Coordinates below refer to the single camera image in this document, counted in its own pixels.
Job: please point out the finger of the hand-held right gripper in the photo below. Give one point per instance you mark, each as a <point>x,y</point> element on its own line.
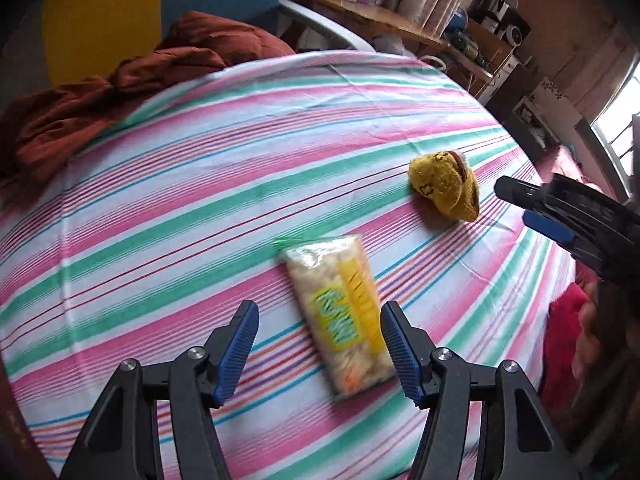
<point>547,226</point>
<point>520,192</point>

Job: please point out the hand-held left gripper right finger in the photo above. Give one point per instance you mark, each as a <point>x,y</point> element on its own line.
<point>402,355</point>

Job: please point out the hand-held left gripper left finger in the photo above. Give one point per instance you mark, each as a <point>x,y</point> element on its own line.
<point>237,355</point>

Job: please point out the white puffed rice snack packet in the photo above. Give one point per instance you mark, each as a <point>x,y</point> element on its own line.
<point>340,310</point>

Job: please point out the yellow plush toy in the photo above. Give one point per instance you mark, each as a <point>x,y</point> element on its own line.
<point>442,185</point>

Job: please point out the person's right hand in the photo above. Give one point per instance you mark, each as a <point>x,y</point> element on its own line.
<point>587,340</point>

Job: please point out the window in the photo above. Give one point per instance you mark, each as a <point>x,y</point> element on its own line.
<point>620,120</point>

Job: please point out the pink cloth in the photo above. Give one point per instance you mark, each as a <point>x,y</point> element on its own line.
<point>562,350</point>

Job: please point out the cluttered wooden desk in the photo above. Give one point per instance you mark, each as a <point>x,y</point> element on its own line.
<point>480,60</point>

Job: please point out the black stereo speaker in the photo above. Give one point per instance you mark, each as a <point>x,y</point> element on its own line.
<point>517,32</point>

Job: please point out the blue round object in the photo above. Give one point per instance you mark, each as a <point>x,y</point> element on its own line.
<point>456,21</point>

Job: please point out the wooden side shelf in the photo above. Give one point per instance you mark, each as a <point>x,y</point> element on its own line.
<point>370,17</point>

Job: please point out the reddish brown jacket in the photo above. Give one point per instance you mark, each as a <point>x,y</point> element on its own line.
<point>100,95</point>

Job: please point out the grey yellow blue headboard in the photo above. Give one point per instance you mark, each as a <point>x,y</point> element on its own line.
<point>125,5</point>

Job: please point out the white bed rail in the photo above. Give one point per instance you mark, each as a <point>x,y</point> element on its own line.
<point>325,22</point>

